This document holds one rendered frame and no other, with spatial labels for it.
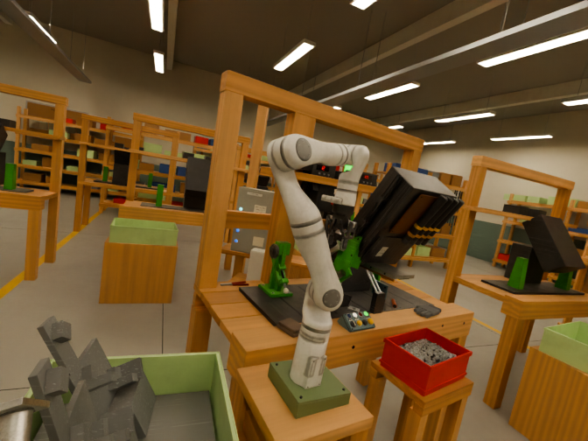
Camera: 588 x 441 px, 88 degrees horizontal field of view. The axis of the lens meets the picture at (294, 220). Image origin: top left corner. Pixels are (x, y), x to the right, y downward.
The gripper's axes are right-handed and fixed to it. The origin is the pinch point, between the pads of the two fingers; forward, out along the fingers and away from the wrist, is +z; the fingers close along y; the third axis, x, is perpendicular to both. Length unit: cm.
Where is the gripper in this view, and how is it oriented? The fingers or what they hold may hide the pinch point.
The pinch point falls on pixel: (336, 243)
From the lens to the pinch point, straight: 109.6
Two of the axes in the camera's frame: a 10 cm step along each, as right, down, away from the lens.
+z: -1.7, 9.8, 1.2
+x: -8.3, -0.7, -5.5
